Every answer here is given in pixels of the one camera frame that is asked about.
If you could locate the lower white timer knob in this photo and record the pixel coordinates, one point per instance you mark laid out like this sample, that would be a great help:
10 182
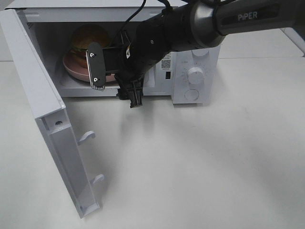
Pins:
195 75

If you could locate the burger with lettuce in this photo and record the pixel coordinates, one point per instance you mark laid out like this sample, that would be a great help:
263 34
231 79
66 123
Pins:
82 37

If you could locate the white microwave oven body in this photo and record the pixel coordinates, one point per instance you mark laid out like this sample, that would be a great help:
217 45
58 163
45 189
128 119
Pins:
56 20

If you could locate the round white door button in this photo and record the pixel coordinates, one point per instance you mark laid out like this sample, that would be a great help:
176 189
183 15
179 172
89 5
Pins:
191 95

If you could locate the pink round plate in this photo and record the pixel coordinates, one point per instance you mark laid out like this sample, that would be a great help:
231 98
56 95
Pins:
80 73

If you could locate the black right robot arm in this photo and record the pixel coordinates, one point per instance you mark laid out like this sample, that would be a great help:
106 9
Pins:
214 23

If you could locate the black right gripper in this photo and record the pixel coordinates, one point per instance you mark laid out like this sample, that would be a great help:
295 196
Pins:
134 61

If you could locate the upper white control knob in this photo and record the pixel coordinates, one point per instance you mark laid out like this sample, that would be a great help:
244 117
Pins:
200 52

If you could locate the white microwave door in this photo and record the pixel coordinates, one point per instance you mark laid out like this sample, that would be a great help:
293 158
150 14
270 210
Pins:
47 114

